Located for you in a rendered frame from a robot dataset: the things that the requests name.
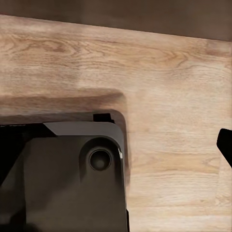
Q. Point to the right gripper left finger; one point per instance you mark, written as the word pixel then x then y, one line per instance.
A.
pixel 11 145

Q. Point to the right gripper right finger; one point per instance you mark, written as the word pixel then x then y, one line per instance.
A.
pixel 224 143

